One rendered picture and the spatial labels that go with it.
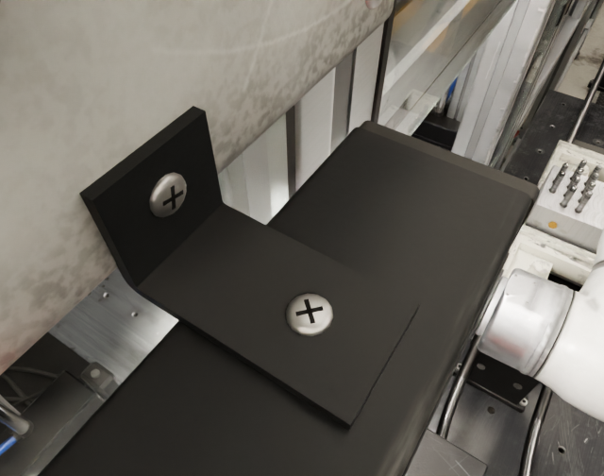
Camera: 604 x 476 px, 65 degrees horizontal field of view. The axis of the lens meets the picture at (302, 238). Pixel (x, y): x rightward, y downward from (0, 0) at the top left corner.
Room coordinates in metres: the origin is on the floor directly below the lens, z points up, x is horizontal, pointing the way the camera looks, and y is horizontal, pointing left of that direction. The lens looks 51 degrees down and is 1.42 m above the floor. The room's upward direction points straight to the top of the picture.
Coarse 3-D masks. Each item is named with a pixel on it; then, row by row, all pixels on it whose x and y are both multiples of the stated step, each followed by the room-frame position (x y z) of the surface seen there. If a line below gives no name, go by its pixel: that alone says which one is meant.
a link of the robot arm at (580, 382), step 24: (600, 264) 0.26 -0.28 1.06; (600, 288) 0.23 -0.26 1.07; (576, 312) 0.20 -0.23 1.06; (600, 312) 0.20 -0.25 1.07; (576, 336) 0.18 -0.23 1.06; (600, 336) 0.18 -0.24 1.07; (552, 360) 0.17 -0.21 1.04; (576, 360) 0.17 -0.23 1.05; (600, 360) 0.16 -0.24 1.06; (552, 384) 0.16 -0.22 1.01; (576, 384) 0.15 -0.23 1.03; (600, 384) 0.15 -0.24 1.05; (600, 408) 0.14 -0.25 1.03
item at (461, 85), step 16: (480, 48) 0.55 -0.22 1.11; (464, 80) 0.55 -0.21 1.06; (448, 96) 0.57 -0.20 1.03; (464, 96) 0.55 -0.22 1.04; (432, 112) 0.57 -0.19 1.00; (448, 112) 0.56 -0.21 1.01; (416, 128) 0.55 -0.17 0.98; (432, 128) 0.54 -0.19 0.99; (448, 128) 0.53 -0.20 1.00; (512, 128) 0.59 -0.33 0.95; (448, 144) 0.53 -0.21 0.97
